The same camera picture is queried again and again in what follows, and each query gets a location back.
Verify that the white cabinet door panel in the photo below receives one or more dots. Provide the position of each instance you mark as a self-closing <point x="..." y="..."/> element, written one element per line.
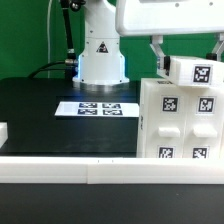
<point x="204" y="123"/>
<point x="165" y="123"/>

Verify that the white cabinet body box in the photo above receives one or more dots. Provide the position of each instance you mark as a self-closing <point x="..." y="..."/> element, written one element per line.
<point x="147" y="85"/>

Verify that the small white cabinet top box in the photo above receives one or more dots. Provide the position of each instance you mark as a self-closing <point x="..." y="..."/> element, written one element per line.
<point x="193" y="71"/>

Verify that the white marker base plate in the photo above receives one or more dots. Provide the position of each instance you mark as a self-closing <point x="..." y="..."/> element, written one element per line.
<point x="97" y="109"/>

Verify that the white front fence rail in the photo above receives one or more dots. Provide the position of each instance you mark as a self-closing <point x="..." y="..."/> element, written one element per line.
<point x="110" y="170"/>

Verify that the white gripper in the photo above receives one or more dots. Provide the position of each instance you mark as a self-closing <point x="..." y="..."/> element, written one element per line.
<point x="168" y="17"/>

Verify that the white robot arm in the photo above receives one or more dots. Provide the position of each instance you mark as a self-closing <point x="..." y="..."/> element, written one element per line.
<point x="94" y="29"/>

